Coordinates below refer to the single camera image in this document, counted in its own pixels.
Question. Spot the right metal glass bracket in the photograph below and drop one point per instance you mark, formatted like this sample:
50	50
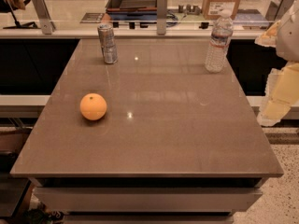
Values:
277	8

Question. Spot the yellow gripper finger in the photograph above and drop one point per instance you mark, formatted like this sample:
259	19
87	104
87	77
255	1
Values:
281	92
269	37

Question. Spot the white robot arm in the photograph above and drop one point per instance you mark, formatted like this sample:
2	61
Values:
287	46

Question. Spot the orange fruit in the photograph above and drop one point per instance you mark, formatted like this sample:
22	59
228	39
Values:
93	106

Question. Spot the left metal glass bracket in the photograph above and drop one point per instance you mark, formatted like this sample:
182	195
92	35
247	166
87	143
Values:
46	23

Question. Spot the clear plastic water bottle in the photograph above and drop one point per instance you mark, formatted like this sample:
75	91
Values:
219	42

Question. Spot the metal glass bracket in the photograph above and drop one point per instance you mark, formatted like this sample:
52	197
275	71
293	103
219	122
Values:
161	16
46	23
277	8

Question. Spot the middle metal glass bracket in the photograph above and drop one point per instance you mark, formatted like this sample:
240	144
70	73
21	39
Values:
161	16

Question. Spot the silver drink can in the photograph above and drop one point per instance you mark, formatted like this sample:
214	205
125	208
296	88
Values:
107	42

